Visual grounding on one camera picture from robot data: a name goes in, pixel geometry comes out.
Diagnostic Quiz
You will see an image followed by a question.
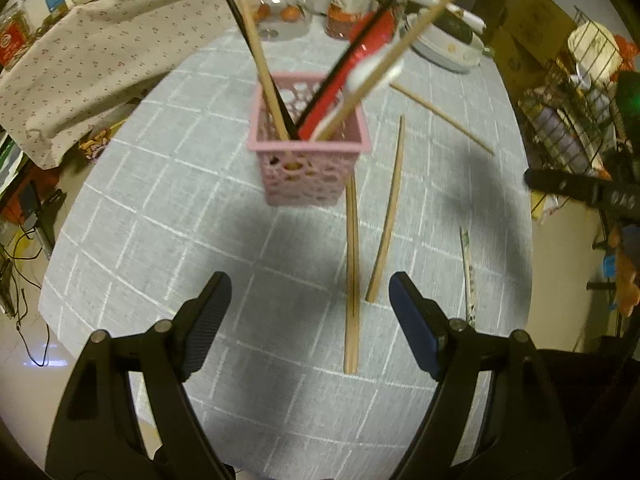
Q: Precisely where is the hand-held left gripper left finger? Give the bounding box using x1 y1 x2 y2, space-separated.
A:
46 271 236 480

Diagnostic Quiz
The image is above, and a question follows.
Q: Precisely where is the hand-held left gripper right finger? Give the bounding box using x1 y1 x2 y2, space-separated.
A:
389 271 581 480

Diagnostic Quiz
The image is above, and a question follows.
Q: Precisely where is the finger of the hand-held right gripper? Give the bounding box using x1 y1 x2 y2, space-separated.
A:
524 167 601 206

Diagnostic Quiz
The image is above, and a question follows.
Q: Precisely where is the pink perforated basket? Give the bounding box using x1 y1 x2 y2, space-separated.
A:
246 72 372 206

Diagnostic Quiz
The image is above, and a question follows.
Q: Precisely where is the wooden chopstick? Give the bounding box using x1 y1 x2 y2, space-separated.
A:
390 83 496 156
312 0 487 142
229 0 292 142
344 172 361 375
365 116 406 304

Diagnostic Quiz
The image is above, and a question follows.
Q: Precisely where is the white spoon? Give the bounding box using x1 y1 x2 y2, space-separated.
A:
310 52 405 141

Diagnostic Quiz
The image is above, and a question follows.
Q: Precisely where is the red plastic spoon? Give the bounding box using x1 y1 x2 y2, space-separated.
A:
298 10 398 142

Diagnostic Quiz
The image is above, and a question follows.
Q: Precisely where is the black chopstick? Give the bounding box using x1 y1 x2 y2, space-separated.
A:
295 0 416 131
207 0 301 141

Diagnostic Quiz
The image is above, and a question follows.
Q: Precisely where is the paper wrapped chopstick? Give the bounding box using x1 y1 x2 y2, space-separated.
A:
459 227 475 328

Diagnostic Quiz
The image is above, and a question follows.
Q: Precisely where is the orange soft item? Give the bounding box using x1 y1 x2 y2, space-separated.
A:
602 225 640 318

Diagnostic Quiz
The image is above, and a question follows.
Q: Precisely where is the cardboard box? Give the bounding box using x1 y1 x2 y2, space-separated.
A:
487 0 591 93

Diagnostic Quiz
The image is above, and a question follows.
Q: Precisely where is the dark green squash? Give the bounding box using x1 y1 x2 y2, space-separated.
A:
430 10 473 46

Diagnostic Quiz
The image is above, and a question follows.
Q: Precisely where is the snack packet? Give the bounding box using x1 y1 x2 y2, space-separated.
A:
77 105 141 166

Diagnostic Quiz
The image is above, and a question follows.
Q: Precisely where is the glass jar with red contents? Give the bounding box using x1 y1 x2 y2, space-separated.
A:
325 0 373 41

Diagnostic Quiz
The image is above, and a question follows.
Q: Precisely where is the floral cloth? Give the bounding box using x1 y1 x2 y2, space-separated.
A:
0 0 261 168

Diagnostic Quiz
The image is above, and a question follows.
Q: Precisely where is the clear glass jar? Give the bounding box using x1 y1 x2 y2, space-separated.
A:
250 0 313 42

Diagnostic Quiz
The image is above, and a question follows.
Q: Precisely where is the red label jar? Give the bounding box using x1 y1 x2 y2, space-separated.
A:
0 7 38 71

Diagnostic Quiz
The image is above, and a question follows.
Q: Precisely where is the wire rack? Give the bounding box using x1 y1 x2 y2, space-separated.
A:
517 5 640 211

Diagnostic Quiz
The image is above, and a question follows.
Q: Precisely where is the black floor cable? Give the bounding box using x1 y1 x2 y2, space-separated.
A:
0 230 51 368

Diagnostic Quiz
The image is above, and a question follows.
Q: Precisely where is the white handled utensil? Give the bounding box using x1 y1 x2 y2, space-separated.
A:
407 0 487 31

